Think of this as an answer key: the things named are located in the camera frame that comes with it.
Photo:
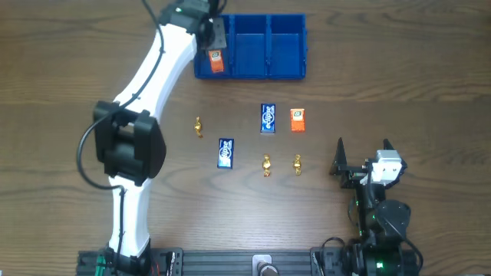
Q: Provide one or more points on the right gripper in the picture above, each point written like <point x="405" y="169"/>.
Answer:
<point x="351" y="174"/>

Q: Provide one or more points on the orange candy box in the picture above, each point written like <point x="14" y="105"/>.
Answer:
<point x="297" y="120"/>
<point x="216" y="62"/>

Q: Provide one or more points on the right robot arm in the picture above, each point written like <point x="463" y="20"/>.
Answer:
<point x="383" y="218"/>

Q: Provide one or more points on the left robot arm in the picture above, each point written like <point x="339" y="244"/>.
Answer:
<point x="138" y="138"/>

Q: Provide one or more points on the gold wrapped candy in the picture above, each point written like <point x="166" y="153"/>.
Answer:
<point x="198" y="126"/>
<point x="266" y="165"/>
<point x="297" y="165"/>

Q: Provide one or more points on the blue candy pack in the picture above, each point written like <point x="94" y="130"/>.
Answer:
<point x="267" y="118"/>
<point x="225" y="153"/>

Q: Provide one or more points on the blue tray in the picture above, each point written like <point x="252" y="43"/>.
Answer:
<point x="268" y="57"/>

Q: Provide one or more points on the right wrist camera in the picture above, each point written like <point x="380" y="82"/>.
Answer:
<point x="385" y="165"/>

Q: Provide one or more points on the mounting rail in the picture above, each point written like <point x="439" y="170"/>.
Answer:
<point x="230" y="262"/>

